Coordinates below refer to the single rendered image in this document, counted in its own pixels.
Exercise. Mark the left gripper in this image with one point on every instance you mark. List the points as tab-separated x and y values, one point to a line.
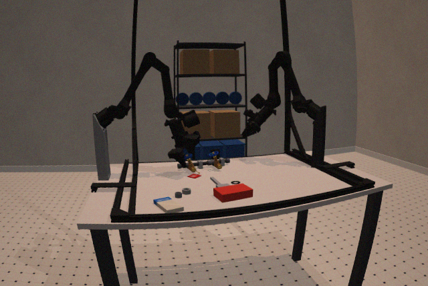
254	126

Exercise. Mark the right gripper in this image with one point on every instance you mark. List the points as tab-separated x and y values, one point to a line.
177	153

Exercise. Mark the grey hex nut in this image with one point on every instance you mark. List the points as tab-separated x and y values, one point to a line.
186	191

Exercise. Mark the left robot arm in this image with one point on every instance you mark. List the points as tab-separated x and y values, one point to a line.
299	103

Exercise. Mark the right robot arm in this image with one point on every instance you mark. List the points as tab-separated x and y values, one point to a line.
107	115

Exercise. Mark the red flat rectangular block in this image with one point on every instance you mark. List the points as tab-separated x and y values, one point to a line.
233	192

